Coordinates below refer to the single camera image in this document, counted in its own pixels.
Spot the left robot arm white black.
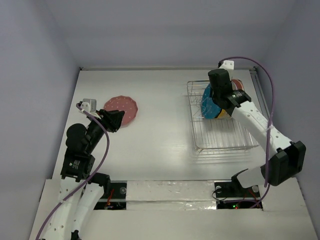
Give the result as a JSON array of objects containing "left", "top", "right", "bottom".
[{"left": 36, "top": 109, "right": 125, "bottom": 240}]

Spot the wire dish rack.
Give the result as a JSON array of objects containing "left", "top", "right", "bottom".
[{"left": 186, "top": 80, "right": 259, "bottom": 154}]

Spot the blue dotted plate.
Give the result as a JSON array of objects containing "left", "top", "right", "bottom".
[{"left": 200, "top": 83, "right": 222, "bottom": 120}]

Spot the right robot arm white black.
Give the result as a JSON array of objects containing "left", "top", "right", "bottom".
[{"left": 208, "top": 68, "right": 306, "bottom": 196}]

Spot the white patterned plate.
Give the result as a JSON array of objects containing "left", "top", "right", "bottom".
[{"left": 219, "top": 109, "right": 232, "bottom": 119}]

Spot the yellow dotted plate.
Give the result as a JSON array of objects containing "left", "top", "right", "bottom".
[{"left": 216, "top": 109, "right": 230, "bottom": 119}]

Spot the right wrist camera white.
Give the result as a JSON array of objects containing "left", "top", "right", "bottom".
[{"left": 218, "top": 60, "right": 235, "bottom": 71}]

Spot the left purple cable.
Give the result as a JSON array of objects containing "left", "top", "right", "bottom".
[{"left": 34, "top": 103, "right": 111, "bottom": 240}]

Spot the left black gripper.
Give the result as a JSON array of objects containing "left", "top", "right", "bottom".
[{"left": 85, "top": 107, "right": 125, "bottom": 152}]

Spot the pink dotted plate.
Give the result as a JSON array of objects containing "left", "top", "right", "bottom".
[{"left": 103, "top": 95, "right": 138, "bottom": 127}]

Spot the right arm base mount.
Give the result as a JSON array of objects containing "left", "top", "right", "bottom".
[{"left": 211, "top": 181, "right": 263, "bottom": 210}]

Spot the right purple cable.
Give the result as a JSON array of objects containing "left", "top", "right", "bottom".
[{"left": 219, "top": 56, "right": 276, "bottom": 210}]

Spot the white plate red rim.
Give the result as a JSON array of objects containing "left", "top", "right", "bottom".
[{"left": 231, "top": 79, "right": 245, "bottom": 91}]

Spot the clear drip tray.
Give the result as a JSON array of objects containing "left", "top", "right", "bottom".
[{"left": 191, "top": 117, "right": 260, "bottom": 163}]

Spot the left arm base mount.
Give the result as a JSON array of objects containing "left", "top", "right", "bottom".
[{"left": 94, "top": 181, "right": 127, "bottom": 211}]

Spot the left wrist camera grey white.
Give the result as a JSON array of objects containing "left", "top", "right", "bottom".
[{"left": 76, "top": 98, "right": 97, "bottom": 114}]

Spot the purple cable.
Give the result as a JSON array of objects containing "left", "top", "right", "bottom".
[
  {"left": 34, "top": 103, "right": 111, "bottom": 240},
  {"left": 219, "top": 56, "right": 276, "bottom": 210}
]

